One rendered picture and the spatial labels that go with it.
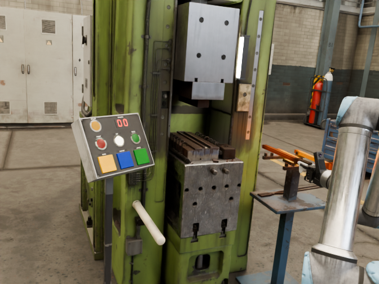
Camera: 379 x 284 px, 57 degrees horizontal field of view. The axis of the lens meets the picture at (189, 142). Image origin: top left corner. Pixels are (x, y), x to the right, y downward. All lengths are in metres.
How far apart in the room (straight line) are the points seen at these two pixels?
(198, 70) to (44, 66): 5.31
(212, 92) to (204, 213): 0.71
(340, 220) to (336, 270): 0.16
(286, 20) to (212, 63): 7.81
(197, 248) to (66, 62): 5.41
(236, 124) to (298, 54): 7.82
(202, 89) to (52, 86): 5.32
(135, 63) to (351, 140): 1.15
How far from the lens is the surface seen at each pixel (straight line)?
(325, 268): 1.31
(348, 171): 1.34
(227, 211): 2.18
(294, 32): 9.87
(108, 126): 1.67
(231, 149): 2.11
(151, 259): 2.36
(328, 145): 5.89
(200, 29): 1.93
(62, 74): 7.05
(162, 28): 2.00
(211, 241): 2.22
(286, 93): 9.87
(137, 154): 1.71
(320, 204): 2.31
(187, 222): 2.08
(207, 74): 1.95
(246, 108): 2.25
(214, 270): 2.41
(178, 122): 2.45
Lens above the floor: 1.49
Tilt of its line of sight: 14 degrees down
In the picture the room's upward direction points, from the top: 4 degrees clockwise
